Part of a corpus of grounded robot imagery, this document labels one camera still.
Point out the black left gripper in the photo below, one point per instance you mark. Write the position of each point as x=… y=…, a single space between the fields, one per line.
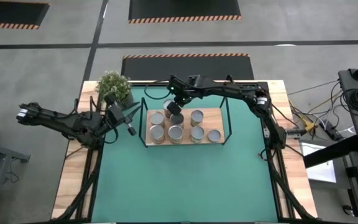
x=117 y=115

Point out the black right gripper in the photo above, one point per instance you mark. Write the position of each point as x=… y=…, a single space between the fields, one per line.
x=174 y=109

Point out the brown labelled can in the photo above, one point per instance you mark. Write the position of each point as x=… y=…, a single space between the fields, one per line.
x=166 y=112

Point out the grey metal-ended can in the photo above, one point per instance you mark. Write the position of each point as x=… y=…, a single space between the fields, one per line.
x=177 y=122

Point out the orange corn can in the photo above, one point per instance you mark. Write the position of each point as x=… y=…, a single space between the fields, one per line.
x=176 y=133
x=157 y=118
x=156 y=132

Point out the green spaghetti sauce can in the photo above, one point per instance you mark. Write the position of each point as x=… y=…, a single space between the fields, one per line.
x=196 y=117

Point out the green chicken soup can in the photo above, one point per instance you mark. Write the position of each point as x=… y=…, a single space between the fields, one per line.
x=197 y=133

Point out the short yellow can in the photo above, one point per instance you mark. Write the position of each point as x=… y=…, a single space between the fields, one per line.
x=214 y=135

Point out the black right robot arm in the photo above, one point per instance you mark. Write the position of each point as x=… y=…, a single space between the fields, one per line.
x=228 y=89

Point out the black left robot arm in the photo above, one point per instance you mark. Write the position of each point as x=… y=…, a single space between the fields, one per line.
x=57 y=119

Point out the potted plant striped pot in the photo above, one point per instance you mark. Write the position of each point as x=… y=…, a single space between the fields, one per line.
x=113 y=85

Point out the black striped-edge floor mat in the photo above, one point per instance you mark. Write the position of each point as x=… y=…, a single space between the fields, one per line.
x=182 y=9
x=11 y=12
x=185 y=67

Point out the teal table mat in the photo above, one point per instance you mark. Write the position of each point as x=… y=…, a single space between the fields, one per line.
x=182 y=180

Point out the white paper sheet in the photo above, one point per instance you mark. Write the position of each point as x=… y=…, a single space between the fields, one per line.
x=319 y=168

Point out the black power strip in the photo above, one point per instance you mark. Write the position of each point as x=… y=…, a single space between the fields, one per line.
x=331 y=130

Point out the black stand beam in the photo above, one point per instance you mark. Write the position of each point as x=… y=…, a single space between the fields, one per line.
x=331 y=152

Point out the grey equipment cart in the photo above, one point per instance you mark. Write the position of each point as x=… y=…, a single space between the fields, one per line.
x=350 y=81

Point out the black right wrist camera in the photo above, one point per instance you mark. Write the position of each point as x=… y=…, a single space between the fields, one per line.
x=176 y=84

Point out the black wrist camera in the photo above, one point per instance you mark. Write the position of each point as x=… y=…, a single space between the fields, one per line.
x=176 y=84
x=109 y=99

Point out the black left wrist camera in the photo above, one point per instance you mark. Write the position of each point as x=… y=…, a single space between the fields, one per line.
x=109 y=99

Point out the black frame wooden shelf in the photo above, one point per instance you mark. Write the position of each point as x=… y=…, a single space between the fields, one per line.
x=216 y=119

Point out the black aluminium rig frame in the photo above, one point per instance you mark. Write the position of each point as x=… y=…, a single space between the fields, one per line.
x=93 y=186

